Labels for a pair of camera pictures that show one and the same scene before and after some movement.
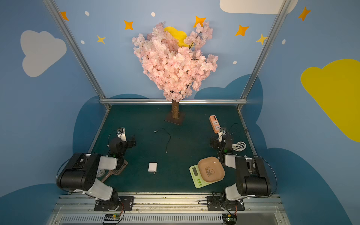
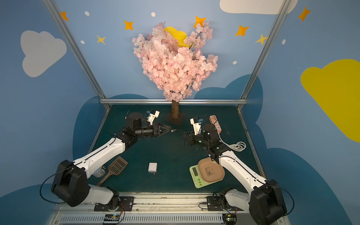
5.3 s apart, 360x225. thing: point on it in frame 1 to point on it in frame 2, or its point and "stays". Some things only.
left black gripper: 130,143 to 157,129
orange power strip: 215,123 stays
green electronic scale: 198,181 stays
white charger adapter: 152,167 stays
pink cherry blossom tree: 174,69 stays
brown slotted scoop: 115,171 stays
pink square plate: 211,169 stays
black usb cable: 156,131 to 174,130
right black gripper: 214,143 to 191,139
